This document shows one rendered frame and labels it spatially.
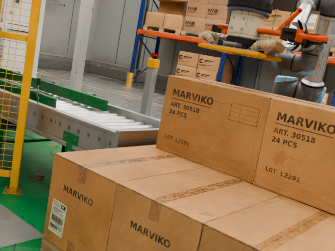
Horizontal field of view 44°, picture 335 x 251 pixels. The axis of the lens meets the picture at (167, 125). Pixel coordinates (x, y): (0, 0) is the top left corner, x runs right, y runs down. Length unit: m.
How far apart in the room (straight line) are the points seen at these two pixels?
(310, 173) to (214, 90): 0.59
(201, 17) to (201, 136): 8.66
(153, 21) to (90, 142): 9.20
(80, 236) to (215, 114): 0.83
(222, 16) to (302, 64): 8.08
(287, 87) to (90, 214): 1.71
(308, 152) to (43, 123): 1.64
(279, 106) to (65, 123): 1.29
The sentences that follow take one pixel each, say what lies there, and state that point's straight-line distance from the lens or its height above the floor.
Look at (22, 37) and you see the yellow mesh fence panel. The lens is 2.71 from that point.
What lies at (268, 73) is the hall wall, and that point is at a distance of 11.14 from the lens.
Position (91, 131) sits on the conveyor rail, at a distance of 2.36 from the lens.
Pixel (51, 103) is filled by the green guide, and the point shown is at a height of 0.60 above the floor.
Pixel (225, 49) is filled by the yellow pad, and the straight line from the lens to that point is 2.07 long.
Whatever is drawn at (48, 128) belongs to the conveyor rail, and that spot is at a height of 0.47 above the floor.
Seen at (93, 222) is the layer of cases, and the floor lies 0.34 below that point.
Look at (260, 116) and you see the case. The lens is 1.89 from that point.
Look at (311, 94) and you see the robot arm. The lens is 2.90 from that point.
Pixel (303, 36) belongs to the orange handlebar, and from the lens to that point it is 2.04.
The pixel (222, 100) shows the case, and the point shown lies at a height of 0.88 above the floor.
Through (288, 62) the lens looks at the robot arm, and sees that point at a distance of 2.34.
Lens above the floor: 1.04
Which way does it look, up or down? 9 degrees down
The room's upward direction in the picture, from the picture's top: 10 degrees clockwise
